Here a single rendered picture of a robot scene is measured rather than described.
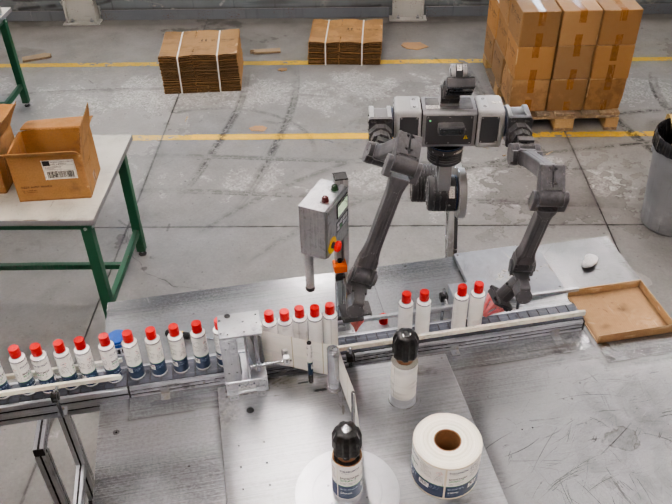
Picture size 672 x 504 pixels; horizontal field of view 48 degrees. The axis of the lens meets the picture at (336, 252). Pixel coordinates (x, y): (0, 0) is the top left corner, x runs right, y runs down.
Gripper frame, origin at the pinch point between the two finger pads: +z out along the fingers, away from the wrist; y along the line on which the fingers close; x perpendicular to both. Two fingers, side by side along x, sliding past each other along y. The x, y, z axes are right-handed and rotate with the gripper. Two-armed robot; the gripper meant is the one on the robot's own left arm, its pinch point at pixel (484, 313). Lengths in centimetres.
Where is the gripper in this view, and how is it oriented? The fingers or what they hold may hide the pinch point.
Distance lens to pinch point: 279.7
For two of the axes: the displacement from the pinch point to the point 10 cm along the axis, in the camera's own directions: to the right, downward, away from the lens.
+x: 7.7, 3.8, 5.1
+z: -6.1, 6.8, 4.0
